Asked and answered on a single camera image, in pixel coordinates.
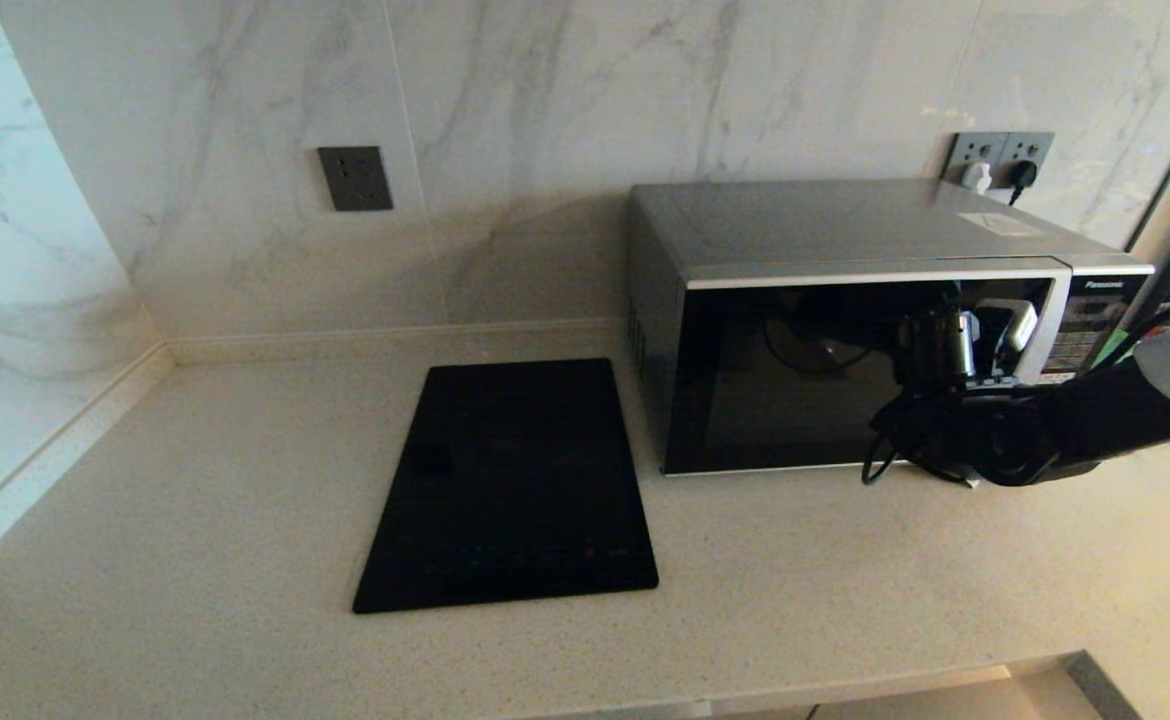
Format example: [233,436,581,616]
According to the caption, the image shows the silver black microwave oven body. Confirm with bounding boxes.
[627,180,1156,477]

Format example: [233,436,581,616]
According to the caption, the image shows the green cutting board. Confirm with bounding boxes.
[1095,325,1142,367]

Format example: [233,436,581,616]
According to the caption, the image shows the beige cabinet front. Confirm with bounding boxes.
[805,665,1106,720]

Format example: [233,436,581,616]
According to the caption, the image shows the black glass induction cooktop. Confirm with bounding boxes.
[352,357,660,614]

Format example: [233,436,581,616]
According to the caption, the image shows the dark single wall socket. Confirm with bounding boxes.
[317,146,394,212]

